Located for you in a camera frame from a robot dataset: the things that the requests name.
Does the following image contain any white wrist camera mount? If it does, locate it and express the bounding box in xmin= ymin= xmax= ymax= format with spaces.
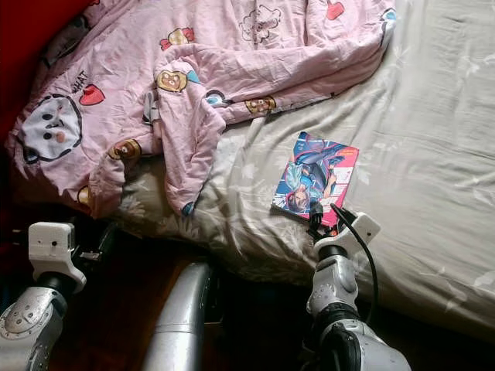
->
xmin=313 ymin=213 xmax=382 ymax=260
xmin=28 ymin=222 xmax=87 ymax=294

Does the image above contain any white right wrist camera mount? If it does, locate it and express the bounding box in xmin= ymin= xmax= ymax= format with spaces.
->
xmin=313 ymin=213 xmax=382 ymax=260

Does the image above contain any pink cartoon print blanket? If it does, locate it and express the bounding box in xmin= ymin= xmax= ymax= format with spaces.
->
xmin=4 ymin=0 xmax=397 ymax=217

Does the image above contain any beige bed sheet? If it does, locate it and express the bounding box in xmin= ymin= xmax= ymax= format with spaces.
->
xmin=124 ymin=0 xmax=495 ymax=341

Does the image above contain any colourful comic book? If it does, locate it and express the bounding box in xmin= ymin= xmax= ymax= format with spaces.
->
xmin=271 ymin=131 xmax=361 ymax=229

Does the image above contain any silver robot left leg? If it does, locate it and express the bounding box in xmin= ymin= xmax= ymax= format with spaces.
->
xmin=143 ymin=259 xmax=221 ymax=371

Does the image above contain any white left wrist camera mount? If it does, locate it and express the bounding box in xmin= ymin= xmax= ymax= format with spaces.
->
xmin=28 ymin=222 xmax=87 ymax=294

